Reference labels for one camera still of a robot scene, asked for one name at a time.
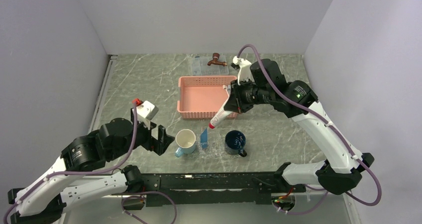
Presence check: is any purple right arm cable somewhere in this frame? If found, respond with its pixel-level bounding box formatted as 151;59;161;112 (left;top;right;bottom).
237;44;382;216

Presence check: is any copper faucet tap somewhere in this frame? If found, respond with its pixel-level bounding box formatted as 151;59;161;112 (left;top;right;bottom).
207;53;227;67

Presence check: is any pink plastic basket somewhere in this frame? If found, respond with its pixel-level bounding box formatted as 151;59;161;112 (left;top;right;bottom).
177;76;237;119

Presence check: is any clear plastic box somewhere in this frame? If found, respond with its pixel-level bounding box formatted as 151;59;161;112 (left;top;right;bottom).
191;56;229;76

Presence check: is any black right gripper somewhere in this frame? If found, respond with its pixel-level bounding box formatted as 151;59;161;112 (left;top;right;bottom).
225;76;273;113

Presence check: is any blue toothpaste tube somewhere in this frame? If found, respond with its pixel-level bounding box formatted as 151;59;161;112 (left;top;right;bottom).
200;128;209;149

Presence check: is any light blue white mug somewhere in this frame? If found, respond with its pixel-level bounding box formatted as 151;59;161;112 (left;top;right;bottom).
175;129;196;158

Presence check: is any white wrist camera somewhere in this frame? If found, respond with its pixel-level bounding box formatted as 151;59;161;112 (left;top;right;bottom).
232;56;254;85
132;98;159;130

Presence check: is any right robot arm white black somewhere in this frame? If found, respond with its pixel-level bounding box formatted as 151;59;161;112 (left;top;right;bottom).
221;57;374;195

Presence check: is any white red-capped toothpaste tube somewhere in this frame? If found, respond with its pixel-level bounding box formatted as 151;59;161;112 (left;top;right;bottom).
209;99;232;129

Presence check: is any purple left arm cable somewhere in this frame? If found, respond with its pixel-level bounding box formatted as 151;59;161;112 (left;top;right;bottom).
3;100;179;224

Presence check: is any aluminium side rail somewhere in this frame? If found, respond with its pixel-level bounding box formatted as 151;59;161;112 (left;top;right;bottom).
88;54;118;133

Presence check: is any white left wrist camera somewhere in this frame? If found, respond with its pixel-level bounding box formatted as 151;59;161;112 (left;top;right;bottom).
132;98;159;130

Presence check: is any dark blue mug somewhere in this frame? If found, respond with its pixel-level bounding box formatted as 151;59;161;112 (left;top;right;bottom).
224;130;247;157

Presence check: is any clear textured acrylic tray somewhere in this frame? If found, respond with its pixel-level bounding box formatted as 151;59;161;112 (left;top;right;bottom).
193;132;242;160

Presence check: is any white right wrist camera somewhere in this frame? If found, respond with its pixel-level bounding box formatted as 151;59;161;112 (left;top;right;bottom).
232;56;254;85

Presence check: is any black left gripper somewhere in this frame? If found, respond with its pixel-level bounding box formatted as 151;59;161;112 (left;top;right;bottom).
108;108;175;160

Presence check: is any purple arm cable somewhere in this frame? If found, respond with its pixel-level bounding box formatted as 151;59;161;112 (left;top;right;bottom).
3;100;179;224
237;44;382;216

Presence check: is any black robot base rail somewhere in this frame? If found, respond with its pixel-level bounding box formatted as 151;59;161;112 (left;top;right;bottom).
124;172;306;207

